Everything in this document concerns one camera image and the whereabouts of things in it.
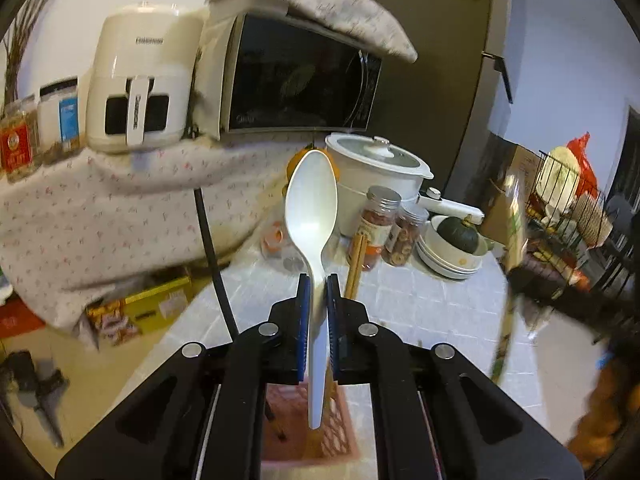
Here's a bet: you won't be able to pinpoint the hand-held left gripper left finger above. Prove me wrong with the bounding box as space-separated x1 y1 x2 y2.
55 273 310 480

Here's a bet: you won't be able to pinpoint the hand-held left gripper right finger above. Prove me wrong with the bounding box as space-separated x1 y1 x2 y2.
327 273 585 480

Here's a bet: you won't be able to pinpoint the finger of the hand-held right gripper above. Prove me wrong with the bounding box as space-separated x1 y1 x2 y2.
506 264 558 313

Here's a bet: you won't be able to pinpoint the long clear-wrapped utensil pack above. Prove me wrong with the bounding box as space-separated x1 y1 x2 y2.
491 174 527 387

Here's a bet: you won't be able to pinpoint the pink plastic basket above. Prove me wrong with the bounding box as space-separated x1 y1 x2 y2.
262 381 362 465

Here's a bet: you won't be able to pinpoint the white plastic spoon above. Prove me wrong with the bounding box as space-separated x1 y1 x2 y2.
284 149 340 430

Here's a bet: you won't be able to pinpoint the wooden chopsticks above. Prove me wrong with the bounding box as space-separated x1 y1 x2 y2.
344 233 371 302

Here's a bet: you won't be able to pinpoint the stack of white bowls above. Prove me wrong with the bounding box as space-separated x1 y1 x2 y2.
415 214 489 281

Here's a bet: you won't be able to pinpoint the green squash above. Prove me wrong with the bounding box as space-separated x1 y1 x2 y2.
437 215 479 255

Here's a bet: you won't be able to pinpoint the small tape roll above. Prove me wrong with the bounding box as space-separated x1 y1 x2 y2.
262 221 292 259

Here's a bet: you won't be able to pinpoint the brown cardboard box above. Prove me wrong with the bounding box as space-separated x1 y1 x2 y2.
481 134 545 243

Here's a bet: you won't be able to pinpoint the orange mesh bag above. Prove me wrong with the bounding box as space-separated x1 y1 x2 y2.
569 352 628 463

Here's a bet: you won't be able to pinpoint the glass jar with silver lid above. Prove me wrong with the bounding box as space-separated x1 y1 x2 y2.
357 185 404 272

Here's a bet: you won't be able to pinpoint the clear jar of dried slices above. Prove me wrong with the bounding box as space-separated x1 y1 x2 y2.
382 204 431 267

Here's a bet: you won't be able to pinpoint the red plastic bag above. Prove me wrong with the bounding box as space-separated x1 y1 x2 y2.
564 132 602 198

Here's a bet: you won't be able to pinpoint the yellow cardboard box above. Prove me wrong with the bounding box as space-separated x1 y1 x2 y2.
86 276 194 347

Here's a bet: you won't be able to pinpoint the white pot with glass lid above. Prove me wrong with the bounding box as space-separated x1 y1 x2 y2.
324 132 435 239

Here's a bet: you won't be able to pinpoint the floral tablecloth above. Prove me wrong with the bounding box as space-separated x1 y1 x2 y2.
0 134 303 332

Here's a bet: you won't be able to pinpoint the dark refrigerator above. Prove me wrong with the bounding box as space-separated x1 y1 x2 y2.
359 0 514 213

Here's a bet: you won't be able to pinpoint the black-door microwave oven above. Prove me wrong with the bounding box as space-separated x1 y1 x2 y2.
199 2 384 142

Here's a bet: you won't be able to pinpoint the white air fryer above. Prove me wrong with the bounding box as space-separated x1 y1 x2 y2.
85 3 204 155

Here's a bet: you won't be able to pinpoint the floral microwave cover cloth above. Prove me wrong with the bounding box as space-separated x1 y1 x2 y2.
207 0 419 64

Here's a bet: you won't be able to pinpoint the blue label white jar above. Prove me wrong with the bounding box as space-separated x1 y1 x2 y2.
37 77 82 162

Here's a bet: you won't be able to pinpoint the red label jar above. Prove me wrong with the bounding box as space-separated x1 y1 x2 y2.
0 97 42 184

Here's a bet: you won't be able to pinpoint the dried branches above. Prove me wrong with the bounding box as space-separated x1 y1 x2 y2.
4 0 63 103

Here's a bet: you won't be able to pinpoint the black wire rack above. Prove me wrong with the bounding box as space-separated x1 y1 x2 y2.
527 149 618 248

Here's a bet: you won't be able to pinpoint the black cable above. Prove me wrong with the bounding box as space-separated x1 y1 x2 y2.
193 187 239 342

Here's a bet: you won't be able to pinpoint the white pan handle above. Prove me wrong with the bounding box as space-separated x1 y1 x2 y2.
417 187 486 226

